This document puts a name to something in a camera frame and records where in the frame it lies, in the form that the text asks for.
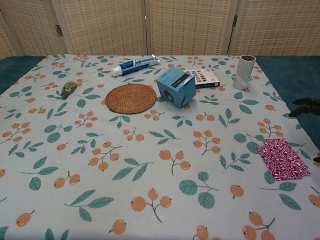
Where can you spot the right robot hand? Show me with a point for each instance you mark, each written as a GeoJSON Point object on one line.
{"type": "Point", "coordinates": [308, 106]}

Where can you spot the magenta patterned cloth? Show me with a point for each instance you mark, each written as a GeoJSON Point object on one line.
{"type": "Point", "coordinates": [286, 157]}

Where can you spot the floral print tablecloth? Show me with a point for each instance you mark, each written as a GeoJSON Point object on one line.
{"type": "Point", "coordinates": [150, 175]}

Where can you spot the white cardboard tube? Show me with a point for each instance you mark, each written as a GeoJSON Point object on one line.
{"type": "Point", "coordinates": [242, 72]}

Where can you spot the woven folding screen panel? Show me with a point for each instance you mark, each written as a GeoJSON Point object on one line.
{"type": "Point", "coordinates": [190, 25]}
{"type": "Point", "coordinates": [32, 25]}
{"type": "Point", "coordinates": [277, 25]}
{"type": "Point", "coordinates": [105, 25]}
{"type": "Point", "coordinates": [5, 42]}

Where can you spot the flat box with swatch grid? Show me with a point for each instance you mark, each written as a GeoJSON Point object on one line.
{"type": "Point", "coordinates": [205, 76]}

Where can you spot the brass screen hinge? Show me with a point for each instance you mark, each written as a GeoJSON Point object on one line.
{"type": "Point", "coordinates": [234, 21]}
{"type": "Point", "coordinates": [58, 30]}

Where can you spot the blue cardboard box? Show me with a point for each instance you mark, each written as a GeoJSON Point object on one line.
{"type": "Point", "coordinates": [175, 85]}

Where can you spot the round woven rattan coaster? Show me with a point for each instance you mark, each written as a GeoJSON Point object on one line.
{"type": "Point", "coordinates": [130, 98]}

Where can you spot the blue white toothpaste tube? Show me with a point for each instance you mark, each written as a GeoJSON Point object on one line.
{"type": "Point", "coordinates": [132, 65]}

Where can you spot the green correction tape dispenser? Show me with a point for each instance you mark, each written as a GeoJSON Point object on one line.
{"type": "Point", "coordinates": [68, 90]}

